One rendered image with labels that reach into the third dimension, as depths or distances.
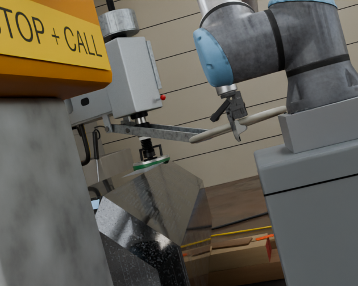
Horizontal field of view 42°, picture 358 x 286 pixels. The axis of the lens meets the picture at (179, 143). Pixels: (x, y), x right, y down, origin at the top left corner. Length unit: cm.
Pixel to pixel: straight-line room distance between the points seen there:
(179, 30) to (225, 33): 593
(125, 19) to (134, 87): 38
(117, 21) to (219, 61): 161
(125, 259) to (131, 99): 116
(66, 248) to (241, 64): 94
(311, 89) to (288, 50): 10
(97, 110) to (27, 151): 263
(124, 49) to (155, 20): 451
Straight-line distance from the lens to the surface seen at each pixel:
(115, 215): 166
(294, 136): 107
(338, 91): 111
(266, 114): 207
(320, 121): 107
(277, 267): 273
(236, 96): 202
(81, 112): 294
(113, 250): 163
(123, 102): 262
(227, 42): 110
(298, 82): 113
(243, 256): 274
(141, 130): 262
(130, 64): 262
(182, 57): 697
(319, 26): 113
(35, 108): 20
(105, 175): 492
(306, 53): 112
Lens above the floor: 97
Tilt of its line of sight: 2 degrees down
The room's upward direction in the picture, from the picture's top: 14 degrees counter-clockwise
